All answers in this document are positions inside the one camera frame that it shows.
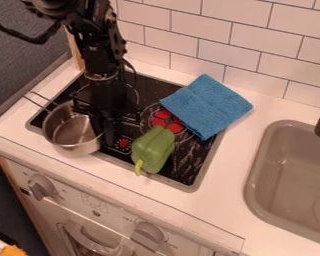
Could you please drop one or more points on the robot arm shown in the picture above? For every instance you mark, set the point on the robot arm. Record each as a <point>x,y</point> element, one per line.
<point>96,36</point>

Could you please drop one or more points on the green toy pepper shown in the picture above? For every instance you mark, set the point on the green toy pepper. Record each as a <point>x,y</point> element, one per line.
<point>153,150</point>

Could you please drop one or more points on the toy sink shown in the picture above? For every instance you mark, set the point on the toy sink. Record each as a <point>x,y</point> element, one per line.
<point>291,180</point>

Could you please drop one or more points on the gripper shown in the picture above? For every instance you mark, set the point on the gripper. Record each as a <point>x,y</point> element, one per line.
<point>105,96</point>

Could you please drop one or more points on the blue cloth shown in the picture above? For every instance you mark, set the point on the blue cloth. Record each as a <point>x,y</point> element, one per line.
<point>207,105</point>

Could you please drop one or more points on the silver pot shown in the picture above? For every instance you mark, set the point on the silver pot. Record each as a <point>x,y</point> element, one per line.
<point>71,133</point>

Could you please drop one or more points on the toy stove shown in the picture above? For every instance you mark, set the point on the toy stove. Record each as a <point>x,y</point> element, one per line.
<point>185,156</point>

